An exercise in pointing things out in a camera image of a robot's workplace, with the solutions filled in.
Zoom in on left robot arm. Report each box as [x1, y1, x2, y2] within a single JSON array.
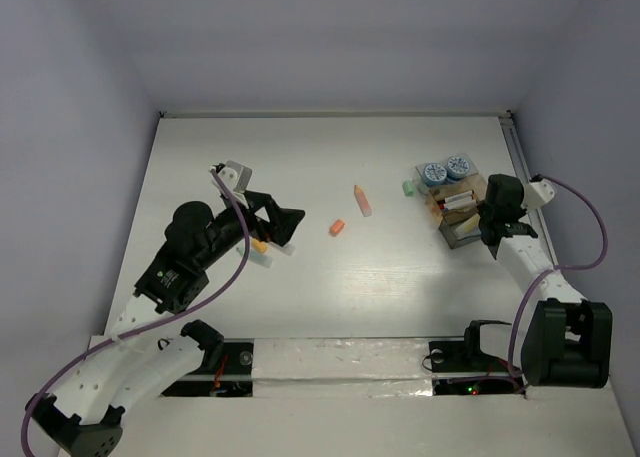
[[21, 191, 305, 456]]

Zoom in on red whiteboard marker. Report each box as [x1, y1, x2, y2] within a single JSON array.
[[437, 196, 475, 212]]

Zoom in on aluminium rail right edge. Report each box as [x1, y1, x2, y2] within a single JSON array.
[[499, 116, 581, 332]]

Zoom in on clear compartment organizer box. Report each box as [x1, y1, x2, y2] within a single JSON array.
[[413, 153, 487, 250]]

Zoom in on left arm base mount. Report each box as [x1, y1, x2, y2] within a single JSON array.
[[162, 340, 254, 398]]

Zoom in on green highlighter cap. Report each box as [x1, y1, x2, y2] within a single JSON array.
[[402, 180, 415, 197]]

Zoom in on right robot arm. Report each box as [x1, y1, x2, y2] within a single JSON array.
[[478, 174, 613, 389]]

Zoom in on small orange cap left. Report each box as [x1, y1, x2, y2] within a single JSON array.
[[251, 239, 268, 254]]

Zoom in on green highlighter pen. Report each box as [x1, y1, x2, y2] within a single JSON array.
[[236, 247, 273, 268]]

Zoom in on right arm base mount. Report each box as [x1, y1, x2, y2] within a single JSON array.
[[421, 320, 527, 397]]

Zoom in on black whiteboard marker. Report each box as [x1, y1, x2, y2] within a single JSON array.
[[442, 190, 473, 202]]

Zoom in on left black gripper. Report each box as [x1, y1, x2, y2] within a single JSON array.
[[198, 190, 304, 270]]

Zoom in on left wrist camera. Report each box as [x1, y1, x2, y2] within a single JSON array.
[[209, 160, 252, 194]]

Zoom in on blue patterned tape roll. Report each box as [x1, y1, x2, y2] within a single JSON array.
[[421, 162, 448, 187]]

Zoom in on orange highlighter pen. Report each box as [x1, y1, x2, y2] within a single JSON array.
[[353, 185, 372, 217], [274, 244, 295, 256]]

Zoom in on orange highlighter cap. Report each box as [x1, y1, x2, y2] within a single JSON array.
[[329, 220, 345, 236]]

